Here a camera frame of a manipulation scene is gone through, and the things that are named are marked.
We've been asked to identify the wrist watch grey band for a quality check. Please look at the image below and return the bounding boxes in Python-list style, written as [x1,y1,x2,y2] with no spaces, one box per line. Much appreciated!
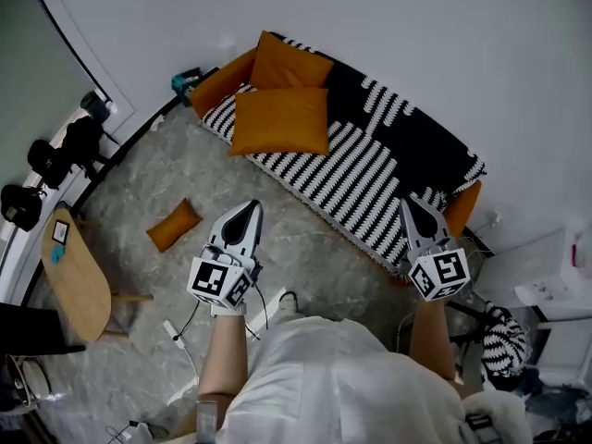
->
[211,303,247,318]

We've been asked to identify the black bag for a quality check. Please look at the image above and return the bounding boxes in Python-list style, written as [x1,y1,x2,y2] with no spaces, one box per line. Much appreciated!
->
[0,183,47,233]
[62,116,121,179]
[26,139,74,190]

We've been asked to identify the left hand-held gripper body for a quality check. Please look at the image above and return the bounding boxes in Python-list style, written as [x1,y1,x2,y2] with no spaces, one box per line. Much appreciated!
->
[187,240,261,316]

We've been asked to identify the teal black box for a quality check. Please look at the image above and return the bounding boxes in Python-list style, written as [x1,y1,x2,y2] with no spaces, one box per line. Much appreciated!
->
[171,67,204,97]

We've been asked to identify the white wall cables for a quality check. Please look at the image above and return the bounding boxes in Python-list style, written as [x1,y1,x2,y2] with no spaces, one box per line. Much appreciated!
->
[460,213,504,261]

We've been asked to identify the person's right forearm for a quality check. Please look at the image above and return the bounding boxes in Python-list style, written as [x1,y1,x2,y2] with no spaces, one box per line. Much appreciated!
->
[409,299,459,384]

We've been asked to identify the white shirt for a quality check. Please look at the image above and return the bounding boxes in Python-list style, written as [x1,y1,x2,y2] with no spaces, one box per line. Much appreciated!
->
[216,314,533,444]

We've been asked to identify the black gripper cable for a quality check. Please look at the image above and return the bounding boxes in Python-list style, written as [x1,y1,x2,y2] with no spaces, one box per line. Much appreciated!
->
[174,270,270,342]

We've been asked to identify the small orange pillow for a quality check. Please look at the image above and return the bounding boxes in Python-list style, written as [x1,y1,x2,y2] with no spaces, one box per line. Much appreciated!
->
[145,198,204,253]

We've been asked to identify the white round appliance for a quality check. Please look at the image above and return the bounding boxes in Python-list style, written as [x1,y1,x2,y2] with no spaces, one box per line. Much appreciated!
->
[6,353,71,412]

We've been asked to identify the white power strip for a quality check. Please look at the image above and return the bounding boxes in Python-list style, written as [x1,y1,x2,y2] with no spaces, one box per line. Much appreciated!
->
[162,319,187,347]

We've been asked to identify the person's left forearm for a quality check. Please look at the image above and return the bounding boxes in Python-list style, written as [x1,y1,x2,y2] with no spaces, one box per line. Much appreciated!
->
[197,314,251,397]

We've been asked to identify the white cabinet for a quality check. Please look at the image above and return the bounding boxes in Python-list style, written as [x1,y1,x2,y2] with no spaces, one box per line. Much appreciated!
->
[531,305,592,388]

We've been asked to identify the beige trousers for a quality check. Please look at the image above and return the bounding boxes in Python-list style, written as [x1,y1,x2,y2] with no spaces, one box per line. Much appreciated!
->
[272,307,305,333]

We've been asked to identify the white water dispenser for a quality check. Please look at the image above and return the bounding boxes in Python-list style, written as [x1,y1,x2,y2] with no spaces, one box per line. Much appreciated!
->
[475,227,573,298]

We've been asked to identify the orange sofa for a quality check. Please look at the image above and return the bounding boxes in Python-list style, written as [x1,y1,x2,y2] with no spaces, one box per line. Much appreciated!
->
[188,30,487,279]

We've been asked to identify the black cabinet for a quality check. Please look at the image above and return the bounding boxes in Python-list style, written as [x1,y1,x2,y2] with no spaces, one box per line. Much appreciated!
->
[0,302,87,356]

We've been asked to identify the oval wooden coffee table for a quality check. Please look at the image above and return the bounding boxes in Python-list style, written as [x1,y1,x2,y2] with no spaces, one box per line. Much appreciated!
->
[41,207,154,342]

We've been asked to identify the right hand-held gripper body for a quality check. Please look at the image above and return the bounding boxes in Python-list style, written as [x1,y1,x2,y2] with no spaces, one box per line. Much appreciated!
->
[406,240,472,302]

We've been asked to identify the black and white striped pillow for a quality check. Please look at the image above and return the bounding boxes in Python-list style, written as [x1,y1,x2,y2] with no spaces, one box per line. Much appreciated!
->
[480,302,532,384]

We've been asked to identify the dark green pot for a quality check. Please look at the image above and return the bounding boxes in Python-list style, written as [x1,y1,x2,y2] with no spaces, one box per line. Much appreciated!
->
[80,91,117,123]

